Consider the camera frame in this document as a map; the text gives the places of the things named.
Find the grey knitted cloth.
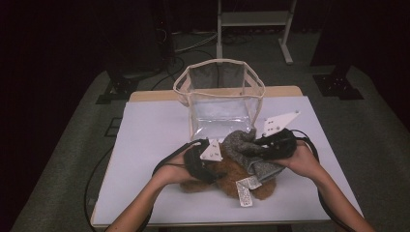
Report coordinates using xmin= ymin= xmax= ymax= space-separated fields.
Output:
xmin=221 ymin=129 xmax=286 ymax=185

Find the black stand base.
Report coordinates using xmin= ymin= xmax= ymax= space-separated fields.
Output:
xmin=311 ymin=66 xmax=366 ymax=102
xmin=95 ymin=72 xmax=140 ymax=105

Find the person's left hand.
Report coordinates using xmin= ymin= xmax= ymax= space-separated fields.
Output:
xmin=150 ymin=150 xmax=198 ymax=189

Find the white metal stand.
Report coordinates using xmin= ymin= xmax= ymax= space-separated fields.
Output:
xmin=216 ymin=0 xmax=298 ymax=66

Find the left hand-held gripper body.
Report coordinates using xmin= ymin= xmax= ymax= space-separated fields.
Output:
xmin=183 ymin=138 xmax=224 ymax=186

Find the person's right hand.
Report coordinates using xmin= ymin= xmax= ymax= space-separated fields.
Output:
xmin=274 ymin=140 xmax=324 ymax=182

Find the clear plastic bag beige trim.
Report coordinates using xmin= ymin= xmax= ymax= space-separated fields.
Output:
xmin=172 ymin=58 xmax=267 ymax=142

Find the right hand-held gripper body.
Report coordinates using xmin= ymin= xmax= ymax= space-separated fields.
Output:
xmin=257 ymin=110 xmax=302 ymax=160

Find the brown teddy bear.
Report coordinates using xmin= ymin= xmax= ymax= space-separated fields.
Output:
xmin=179 ymin=151 xmax=278 ymax=208

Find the white table sheet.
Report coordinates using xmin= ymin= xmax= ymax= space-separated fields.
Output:
xmin=92 ymin=96 xmax=364 ymax=225

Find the black floor cable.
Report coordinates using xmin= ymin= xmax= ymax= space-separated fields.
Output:
xmin=150 ymin=55 xmax=187 ymax=92

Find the right hand-held gripper black cable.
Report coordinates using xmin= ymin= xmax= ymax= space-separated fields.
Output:
xmin=289 ymin=129 xmax=356 ymax=232

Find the wooden table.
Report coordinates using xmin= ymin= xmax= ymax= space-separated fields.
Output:
xmin=90 ymin=85 xmax=366 ymax=228

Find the dark floor plate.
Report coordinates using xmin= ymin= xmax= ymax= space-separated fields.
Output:
xmin=103 ymin=117 xmax=124 ymax=138

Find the white floor cable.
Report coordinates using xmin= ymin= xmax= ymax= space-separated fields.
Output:
xmin=173 ymin=30 xmax=219 ymax=54

